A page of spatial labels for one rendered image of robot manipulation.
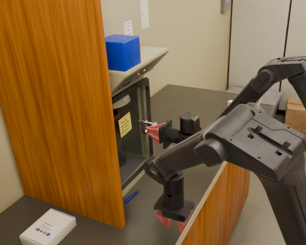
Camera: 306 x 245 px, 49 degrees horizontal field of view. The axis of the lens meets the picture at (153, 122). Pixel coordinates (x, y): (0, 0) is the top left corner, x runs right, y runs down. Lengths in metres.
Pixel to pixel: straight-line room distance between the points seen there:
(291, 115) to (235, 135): 3.43
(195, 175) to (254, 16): 2.81
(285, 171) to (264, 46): 3.66
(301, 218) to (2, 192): 1.21
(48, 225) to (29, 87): 0.50
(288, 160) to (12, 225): 1.14
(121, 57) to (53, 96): 0.27
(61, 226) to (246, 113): 0.92
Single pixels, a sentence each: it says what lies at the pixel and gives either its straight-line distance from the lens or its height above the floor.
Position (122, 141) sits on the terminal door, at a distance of 1.29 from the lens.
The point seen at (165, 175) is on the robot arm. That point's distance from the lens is 0.86.
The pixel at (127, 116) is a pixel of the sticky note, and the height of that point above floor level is 1.28.
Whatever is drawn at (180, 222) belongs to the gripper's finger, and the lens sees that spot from 0.99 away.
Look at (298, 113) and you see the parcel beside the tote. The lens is 3.92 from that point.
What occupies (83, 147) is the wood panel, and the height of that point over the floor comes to 1.26.
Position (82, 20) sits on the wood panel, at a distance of 0.99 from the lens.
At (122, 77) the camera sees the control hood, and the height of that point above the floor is 1.50.
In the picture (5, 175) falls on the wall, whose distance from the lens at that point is 1.52.
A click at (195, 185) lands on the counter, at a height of 0.94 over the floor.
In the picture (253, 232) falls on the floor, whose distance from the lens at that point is 2.67.
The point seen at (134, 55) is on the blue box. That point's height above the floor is 1.55.
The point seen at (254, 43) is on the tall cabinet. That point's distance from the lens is 4.14.
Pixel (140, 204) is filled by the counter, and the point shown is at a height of 0.94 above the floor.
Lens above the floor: 1.84
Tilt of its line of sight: 27 degrees down
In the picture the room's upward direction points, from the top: 3 degrees counter-clockwise
